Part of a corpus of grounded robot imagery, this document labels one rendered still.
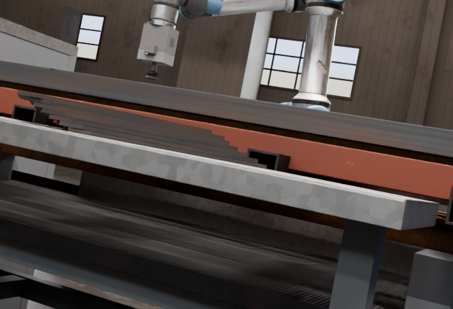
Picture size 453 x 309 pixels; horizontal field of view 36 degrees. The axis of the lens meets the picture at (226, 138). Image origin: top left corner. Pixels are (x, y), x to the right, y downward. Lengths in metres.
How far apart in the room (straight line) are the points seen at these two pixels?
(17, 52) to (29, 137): 1.56
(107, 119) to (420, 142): 0.43
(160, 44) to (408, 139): 1.09
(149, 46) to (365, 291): 1.29
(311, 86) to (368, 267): 1.32
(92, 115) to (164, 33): 1.08
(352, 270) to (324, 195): 0.14
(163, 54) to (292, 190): 1.28
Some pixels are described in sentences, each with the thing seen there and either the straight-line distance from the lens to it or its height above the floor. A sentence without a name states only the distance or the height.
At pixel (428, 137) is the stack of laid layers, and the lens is 1.00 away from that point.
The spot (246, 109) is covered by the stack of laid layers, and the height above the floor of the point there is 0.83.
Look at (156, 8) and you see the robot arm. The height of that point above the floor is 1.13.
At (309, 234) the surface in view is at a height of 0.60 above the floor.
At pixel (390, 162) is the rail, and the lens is 1.01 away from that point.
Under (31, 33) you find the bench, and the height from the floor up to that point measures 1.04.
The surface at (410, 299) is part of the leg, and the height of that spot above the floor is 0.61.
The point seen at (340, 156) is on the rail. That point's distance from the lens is 1.03.
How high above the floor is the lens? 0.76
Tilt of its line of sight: 1 degrees up
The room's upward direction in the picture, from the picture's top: 11 degrees clockwise
